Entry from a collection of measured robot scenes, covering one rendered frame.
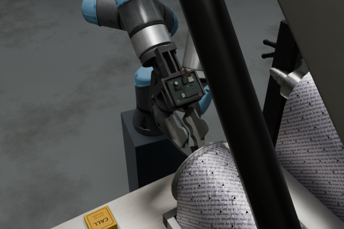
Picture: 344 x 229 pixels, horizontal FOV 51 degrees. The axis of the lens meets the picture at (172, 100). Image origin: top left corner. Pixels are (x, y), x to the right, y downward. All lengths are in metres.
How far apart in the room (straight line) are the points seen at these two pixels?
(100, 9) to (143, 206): 0.56
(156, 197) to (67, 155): 1.52
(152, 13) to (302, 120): 0.34
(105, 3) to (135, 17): 0.17
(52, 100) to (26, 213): 1.08
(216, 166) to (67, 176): 1.87
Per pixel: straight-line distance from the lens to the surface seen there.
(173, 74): 0.64
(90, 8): 0.86
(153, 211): 1.06
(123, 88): 3.07
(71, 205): 2.27
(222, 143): 0.65
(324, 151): 0.69
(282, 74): 0.79
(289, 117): 0.72
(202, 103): 1.11
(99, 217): 1.04
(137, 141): 1.25
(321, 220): 0.69
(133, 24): 0.69
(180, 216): 0.71
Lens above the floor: 1.77
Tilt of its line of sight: 37 degrees down
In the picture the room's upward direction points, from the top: straight up
